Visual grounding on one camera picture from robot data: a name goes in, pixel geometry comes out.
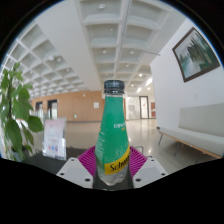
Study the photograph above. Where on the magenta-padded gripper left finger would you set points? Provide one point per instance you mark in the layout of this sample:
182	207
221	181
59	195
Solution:
87	162

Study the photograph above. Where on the clear acrylic sign stand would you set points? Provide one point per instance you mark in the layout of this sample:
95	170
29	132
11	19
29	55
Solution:
54	138

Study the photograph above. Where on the green drink bottle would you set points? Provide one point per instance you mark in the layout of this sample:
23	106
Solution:
112	133

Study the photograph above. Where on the long white bench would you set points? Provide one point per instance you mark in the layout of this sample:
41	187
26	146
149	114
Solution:
200	130

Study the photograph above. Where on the black-framed glass door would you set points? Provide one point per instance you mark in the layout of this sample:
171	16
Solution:
144	107

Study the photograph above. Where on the row of black metal chairs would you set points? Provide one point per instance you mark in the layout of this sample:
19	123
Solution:
140	147

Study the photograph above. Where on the green leafy potted plant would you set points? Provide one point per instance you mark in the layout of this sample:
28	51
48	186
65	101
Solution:
15	110

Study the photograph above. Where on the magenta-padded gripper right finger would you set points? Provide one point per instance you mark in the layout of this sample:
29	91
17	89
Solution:
137	162

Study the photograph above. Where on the group of ceiling lights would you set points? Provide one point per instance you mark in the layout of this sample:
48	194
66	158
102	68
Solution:
101	6

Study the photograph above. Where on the dark-framed landscape painting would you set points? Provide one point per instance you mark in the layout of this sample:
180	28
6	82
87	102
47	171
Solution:
196	55

